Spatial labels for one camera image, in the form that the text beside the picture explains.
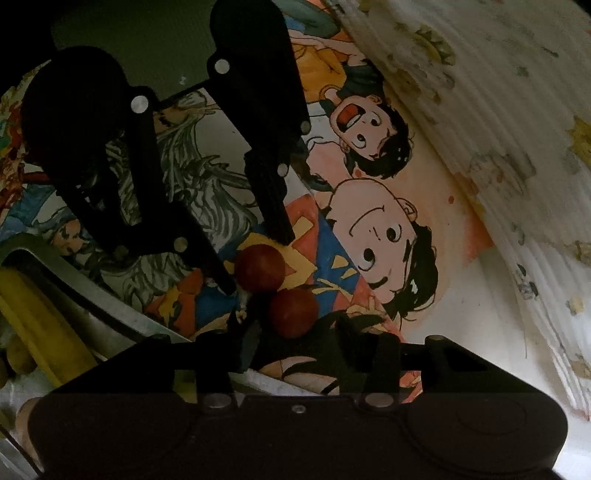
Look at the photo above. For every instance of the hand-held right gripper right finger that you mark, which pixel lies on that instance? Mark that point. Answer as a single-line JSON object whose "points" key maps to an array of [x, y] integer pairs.
{"points": [[385, 364]]}

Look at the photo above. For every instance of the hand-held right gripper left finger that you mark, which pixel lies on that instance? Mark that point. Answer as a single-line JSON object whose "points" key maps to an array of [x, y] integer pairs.
{"points": [[244, 346]]}

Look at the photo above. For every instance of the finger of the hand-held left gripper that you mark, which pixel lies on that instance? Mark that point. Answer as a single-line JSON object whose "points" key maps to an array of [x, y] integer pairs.
{"points": [[277, 217], [217, 274]]}

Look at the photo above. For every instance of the red cherry tomato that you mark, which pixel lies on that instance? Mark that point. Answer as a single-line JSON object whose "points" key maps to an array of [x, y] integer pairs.
{"points": [[292, 314], [260, 269]]}

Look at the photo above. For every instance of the metal tray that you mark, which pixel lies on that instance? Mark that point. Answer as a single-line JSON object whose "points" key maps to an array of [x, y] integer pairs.
{"points": [[92, 304]]}

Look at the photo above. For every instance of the large yellow banana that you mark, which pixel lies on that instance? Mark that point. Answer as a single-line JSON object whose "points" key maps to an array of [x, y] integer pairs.
{"points": [[46, 332]]}

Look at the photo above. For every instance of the white printed quilt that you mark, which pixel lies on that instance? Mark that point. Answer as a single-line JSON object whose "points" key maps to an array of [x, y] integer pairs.
{"points": [[508, 138]]}

